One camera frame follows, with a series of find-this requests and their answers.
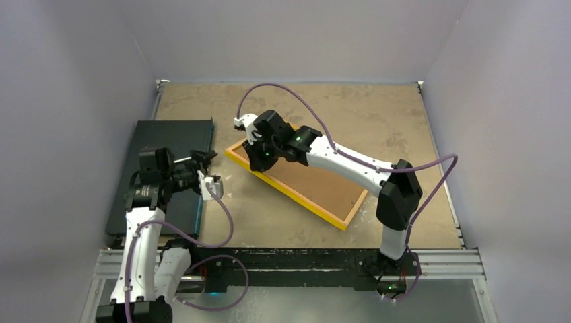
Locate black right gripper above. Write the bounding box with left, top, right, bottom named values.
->
left=243, top=133, right=282, bottom=174

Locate brown frame backing board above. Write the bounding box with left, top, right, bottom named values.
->
left=234, top=142, right=364, bottom=223

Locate wooden picture frame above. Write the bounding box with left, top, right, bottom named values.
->
left=224, top=124, right=370, bottom=232

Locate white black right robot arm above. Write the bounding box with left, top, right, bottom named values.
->
left=233, top=110, right=423, bottom=274

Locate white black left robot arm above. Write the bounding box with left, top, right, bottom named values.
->
left=95, top=147, right=223, bottom=322

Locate small black hammer tool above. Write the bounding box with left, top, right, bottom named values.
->
left=174, top=155, right=196, bottom=164

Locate dark blue flat box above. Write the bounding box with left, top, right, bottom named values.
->
left=105, top=119, right=215, bottom=237

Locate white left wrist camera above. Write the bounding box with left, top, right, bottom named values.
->
left=197, top=170, right=224, bottom=201

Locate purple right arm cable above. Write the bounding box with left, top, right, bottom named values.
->
left=235, top=83, right=459, bottom=304

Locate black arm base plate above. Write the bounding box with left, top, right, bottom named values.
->
left=183, top=247, right=422, bottom=293

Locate aluminium profile rail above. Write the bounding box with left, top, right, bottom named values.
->
left=92, top=249, right=485, bottom=279

